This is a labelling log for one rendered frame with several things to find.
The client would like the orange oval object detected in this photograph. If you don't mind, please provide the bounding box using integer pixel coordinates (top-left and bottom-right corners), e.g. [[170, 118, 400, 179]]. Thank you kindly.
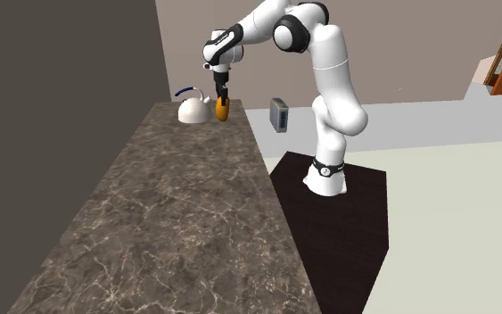
[[214, 96, 231, 122]]

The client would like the grey blue box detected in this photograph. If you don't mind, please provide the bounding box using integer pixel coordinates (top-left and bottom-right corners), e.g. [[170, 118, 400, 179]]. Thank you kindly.
[[269, 97, 290, 134]]

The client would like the dark robot stand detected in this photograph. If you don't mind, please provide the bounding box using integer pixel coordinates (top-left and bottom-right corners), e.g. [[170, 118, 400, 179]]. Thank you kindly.
[[269, 150, 391, 314]]

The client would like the white kettle with blue handle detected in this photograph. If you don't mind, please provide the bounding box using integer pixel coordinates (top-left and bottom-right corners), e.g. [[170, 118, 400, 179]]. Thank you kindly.
[[174, 87, 214, 125]]

